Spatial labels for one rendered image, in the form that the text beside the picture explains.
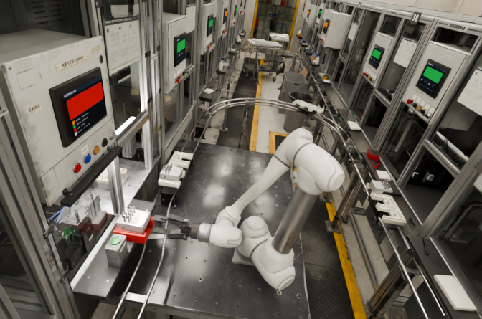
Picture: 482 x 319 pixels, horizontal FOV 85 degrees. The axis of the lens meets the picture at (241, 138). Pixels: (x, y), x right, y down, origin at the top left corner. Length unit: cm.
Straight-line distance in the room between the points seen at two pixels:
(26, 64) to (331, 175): 102
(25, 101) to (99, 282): 82
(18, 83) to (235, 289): 130
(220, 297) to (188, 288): 17
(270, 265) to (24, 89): 118
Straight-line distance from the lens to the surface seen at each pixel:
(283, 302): 162
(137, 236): 144
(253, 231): 149
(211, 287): 159
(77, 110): 102
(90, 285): 140
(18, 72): 87
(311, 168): 110
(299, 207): 122
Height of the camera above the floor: 207
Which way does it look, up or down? 30 degrees down
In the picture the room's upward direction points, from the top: 9 degrees clockwise
